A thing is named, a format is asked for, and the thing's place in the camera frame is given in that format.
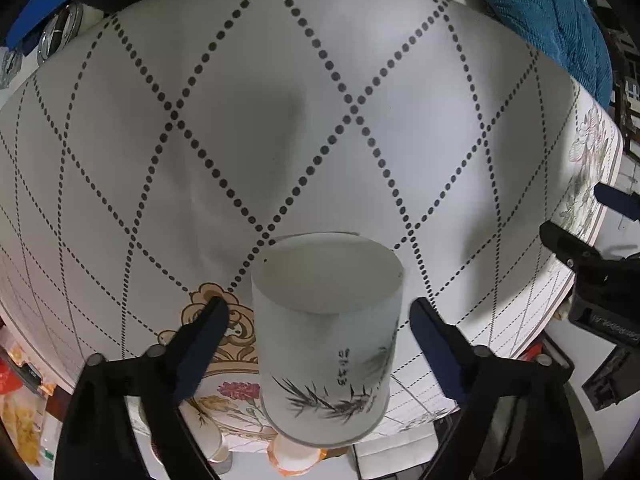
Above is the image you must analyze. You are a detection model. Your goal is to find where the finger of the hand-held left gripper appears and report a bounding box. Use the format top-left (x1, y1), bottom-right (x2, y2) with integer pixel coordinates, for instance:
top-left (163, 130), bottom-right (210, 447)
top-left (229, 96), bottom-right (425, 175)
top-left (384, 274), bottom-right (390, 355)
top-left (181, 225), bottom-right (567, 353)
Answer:
top-left (595, 182), bottom-right (640, 222)
top-left (539, 220), bottom-right (603, 268)

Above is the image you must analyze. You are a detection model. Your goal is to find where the yellow snack packet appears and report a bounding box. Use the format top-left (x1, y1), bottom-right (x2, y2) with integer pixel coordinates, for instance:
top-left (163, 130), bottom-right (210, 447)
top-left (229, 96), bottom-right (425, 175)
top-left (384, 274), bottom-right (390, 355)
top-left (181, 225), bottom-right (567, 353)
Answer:
top-left (0, 395), bottom-right (45, 467)

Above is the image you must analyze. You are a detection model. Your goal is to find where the dark printed box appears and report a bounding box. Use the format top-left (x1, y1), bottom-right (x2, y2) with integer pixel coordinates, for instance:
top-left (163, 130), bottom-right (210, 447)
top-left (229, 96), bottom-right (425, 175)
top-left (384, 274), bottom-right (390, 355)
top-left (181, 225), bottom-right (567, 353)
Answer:
top-left (581, 345), bottom-right (640, 412)

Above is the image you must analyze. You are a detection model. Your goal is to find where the shiny metal lid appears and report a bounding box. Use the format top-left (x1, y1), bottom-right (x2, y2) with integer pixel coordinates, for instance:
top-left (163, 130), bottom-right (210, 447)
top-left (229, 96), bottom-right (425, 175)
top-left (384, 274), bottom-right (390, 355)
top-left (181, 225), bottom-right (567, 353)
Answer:
top-left (37, 2), bottom-right (85, 66)

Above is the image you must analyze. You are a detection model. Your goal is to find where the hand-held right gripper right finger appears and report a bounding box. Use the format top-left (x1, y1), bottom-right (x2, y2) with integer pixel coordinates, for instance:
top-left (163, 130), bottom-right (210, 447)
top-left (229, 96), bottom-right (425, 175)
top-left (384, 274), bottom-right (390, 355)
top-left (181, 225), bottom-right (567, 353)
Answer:
top-left (409, 297), bottom-right (585, 480)

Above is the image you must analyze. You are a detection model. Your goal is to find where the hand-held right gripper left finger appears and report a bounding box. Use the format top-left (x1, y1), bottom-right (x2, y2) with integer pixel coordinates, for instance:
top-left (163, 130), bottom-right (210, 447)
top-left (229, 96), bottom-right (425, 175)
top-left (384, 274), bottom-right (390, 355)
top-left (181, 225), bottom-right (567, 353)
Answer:
top-left (54, 296), bottom-right (231, 480)

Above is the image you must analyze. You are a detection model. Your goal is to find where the blue knitted cloth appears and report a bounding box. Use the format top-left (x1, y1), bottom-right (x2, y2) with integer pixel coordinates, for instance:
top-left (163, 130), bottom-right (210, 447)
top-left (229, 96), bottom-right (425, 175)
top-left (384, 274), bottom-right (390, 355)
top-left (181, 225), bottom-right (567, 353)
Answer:
top-left (472, 0), bottom-right (615, 111)

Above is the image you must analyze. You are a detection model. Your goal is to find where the red packet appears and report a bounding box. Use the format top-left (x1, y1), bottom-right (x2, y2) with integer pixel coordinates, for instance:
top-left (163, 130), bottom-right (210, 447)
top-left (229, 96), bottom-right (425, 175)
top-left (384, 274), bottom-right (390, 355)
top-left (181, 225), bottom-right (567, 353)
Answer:
top-left (0, 357), bottom-right (27, 397)

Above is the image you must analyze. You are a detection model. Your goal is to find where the white cup with plant print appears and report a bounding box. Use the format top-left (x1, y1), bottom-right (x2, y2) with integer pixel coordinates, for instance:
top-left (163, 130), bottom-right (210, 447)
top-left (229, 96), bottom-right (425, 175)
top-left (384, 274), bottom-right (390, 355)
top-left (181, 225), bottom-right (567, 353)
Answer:
top-left (250, 232), bottom-right (405, 447)

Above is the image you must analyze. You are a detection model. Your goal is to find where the white dotted tablecloth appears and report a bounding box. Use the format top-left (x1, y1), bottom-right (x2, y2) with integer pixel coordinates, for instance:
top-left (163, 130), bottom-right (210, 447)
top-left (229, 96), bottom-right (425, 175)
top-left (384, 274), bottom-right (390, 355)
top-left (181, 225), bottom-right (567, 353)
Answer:
top-left (0, 0), bottom-right (626, 456)

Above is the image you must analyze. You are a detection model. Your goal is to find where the blue box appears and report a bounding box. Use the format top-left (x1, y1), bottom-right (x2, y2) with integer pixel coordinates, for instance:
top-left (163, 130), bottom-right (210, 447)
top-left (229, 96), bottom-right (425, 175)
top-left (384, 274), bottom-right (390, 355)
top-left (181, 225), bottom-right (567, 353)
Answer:
top-left (5, 0), bottom-right (68, 51)

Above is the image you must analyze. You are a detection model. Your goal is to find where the orange and white bowl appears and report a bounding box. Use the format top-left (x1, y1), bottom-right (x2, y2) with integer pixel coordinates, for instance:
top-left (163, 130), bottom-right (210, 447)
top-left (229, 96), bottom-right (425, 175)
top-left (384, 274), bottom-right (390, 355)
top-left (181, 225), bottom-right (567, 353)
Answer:
top-left (269, 437), bottom-right (327, 476)

